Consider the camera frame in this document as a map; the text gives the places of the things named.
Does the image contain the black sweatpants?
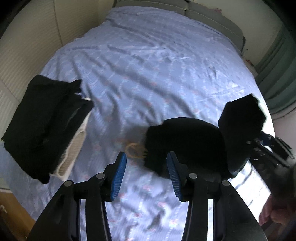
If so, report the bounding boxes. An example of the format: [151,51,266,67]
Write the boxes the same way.
[125,94,266,179]

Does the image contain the person's right hand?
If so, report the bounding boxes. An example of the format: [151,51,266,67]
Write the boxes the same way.
[259,195,295,226]

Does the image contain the folded white garment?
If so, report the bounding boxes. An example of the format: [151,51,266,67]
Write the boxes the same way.
[51,113,90,181]

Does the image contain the green curtain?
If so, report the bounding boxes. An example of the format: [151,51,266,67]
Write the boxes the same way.
[255,26,295,114]

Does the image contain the folded black garment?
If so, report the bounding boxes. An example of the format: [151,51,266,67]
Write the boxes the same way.
[2,75,93,184]

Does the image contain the grey padded headboard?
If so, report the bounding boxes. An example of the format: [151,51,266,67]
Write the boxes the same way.
[113,0,246,52]

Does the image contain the blue floral bed cover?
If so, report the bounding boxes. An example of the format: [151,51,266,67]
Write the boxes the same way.
[1,6,274,240]

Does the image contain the white sliding wardrobe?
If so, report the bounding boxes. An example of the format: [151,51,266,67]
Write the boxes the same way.
[1,1,113,134]

